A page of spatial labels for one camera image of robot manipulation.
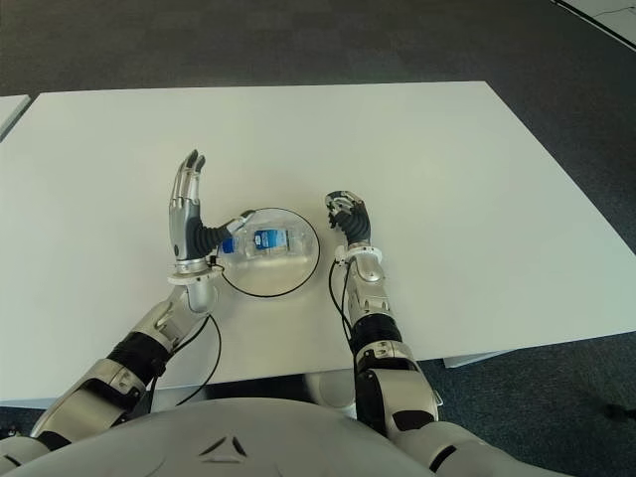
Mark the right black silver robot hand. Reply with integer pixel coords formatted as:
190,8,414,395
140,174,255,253
323,189,374,248

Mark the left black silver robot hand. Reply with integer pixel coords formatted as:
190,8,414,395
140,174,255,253
167,147,257,264

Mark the clear water bottle blue cap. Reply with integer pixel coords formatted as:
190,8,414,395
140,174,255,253
218,218,319,264

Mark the white plate black rim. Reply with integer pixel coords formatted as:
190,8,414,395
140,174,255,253
211,207,321,300

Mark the white table base panel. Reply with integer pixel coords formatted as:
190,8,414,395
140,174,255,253
443,342,518,370

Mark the white neighbouring table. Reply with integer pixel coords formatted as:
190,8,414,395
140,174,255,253
0,93,31,141

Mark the grey robot torso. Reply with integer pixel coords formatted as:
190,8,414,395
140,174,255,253
0,395,567,477

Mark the white floor panel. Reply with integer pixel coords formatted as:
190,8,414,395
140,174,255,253
554,0,636,50

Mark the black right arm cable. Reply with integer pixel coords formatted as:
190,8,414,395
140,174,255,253
329,259,357,350

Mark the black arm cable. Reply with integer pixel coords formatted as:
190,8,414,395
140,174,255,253
329,259,357,350
147,265,228,407

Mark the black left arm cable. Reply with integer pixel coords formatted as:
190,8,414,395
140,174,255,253
147,265,228,407

